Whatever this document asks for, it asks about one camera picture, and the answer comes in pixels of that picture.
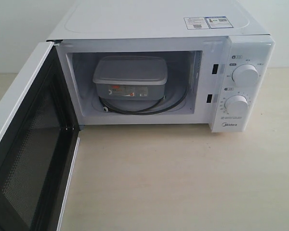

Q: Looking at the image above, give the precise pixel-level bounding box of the white plastic lidded container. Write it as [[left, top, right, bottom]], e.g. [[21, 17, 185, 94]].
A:
[[92, 56, 168, 101]]

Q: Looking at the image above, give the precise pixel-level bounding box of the white microwave door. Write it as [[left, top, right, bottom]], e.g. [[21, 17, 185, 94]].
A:
[[0, 41, 79, 231]]

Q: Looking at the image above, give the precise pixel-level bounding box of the white microwave oven body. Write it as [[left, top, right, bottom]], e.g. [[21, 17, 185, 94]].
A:
[[48, 0, 275, 132]]

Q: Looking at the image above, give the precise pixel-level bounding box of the glass turntable plate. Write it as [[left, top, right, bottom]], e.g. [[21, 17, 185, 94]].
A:
[[98, 84, 189, 115]]

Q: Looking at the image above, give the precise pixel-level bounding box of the lower white timer knob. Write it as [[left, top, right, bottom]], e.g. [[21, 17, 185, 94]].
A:
[[224, 95, 249, 115]]

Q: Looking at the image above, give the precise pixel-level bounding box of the upper white control knob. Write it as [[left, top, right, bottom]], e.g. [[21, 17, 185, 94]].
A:
[[232, 64, 259, 87]]

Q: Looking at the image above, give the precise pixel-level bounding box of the blue white label sticker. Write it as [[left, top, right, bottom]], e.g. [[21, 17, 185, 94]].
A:
[[184, 16, 233, 30]]

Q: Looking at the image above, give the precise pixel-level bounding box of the black turntable roller ring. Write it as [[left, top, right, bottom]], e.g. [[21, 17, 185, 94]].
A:
[[99, 93, 184, 114]]

